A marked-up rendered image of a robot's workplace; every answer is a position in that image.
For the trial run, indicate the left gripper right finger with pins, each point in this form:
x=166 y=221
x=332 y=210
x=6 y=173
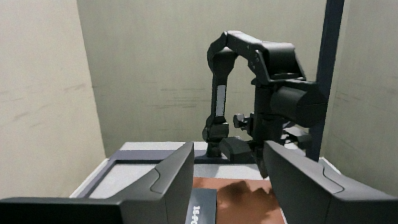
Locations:
x=309 y=193

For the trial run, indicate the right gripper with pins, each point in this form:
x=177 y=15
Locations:
x=266 y=127

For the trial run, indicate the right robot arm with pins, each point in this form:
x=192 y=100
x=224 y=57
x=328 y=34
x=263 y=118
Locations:
x=282 y=94

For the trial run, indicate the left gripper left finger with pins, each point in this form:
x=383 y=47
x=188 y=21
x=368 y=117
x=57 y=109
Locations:
x=161 y=196

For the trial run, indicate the grey network switch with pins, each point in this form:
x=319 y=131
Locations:
x=202 y=207

